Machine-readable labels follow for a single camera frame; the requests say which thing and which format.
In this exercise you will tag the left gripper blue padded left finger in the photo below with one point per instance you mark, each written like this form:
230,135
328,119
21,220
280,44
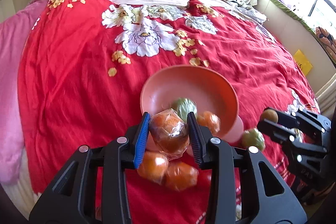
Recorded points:
140,140

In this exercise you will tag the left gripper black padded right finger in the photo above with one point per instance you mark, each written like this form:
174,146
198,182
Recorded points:
199,137

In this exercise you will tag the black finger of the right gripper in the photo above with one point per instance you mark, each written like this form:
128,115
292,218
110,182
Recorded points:
286,120
280,133

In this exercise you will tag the small brown longan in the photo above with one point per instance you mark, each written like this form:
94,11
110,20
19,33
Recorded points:
269,114

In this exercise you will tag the orange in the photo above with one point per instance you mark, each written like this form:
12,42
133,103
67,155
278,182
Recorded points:
180,176
210,120
153,167
169,133

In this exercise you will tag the wrapped orange in bowl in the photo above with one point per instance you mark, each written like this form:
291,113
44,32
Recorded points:
210,120

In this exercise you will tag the small wrapped green fruit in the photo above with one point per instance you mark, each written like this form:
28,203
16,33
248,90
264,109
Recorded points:
253,137

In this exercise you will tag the large wrapped green fruit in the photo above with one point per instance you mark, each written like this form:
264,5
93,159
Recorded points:
183,106

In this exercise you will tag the pink plastic bowl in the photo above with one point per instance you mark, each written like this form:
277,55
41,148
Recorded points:
208,89

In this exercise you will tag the yellow paper sticker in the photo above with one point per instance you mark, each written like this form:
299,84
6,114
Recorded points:
303,63

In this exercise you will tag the patterned cushion on sill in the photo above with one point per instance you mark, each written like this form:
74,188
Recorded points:
327,41

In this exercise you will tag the pink quilt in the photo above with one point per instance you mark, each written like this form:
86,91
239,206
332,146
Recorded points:
14,33

